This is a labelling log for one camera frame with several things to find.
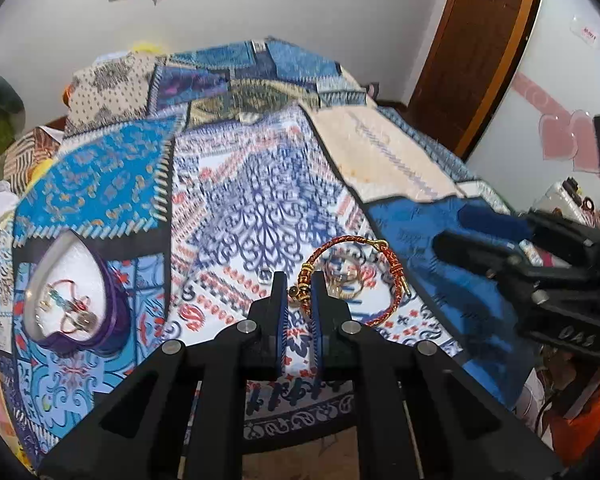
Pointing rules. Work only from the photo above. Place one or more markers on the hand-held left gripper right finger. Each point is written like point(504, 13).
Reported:
point(316, 310)

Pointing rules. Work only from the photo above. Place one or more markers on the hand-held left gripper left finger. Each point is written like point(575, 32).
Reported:
point(281, 310)

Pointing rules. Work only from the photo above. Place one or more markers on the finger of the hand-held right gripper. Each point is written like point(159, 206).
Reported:
point(495, 220)
point(475, 252)

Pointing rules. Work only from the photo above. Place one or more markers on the purple heart-shaped box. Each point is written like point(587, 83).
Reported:
point(79, 265)

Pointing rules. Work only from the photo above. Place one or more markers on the gold rings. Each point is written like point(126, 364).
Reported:
point(341, 290)

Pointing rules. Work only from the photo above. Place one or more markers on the white plastic bag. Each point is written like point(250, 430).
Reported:
point(562, 202)

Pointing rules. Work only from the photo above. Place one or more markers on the orange cloth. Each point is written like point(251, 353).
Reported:
point(585, 410)

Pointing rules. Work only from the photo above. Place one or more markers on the blue patchwork blanket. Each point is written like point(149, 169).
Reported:
point(240, 200)

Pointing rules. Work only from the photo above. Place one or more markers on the brown wooden door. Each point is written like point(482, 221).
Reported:
point(480, 50)

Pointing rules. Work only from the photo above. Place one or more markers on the pink wall sticker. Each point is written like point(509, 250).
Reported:
point(560, 135)

